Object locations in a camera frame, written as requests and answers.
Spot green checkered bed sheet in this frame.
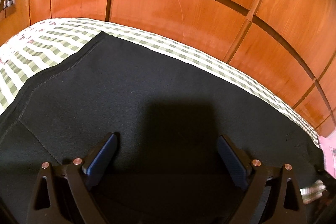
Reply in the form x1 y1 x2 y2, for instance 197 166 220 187
0 17 326 205

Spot pink pillow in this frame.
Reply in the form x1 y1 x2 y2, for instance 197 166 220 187
319 130 336 178

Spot black pants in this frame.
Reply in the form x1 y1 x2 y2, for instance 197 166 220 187
1 33 323 223

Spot orange wooden wardrobe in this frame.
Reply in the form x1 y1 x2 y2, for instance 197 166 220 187
1 0 335 136

